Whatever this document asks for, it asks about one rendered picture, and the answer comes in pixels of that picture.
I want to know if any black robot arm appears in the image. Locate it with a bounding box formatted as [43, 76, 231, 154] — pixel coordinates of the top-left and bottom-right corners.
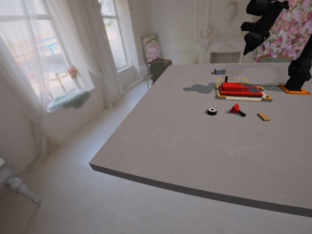
[241, 0, 312, 91]

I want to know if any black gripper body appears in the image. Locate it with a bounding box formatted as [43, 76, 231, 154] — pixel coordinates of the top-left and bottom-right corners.
[244, 17, 275, 44]

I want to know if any black toy tyre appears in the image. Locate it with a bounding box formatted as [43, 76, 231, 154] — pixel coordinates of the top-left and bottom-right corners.
[207, 107, 217, 116]

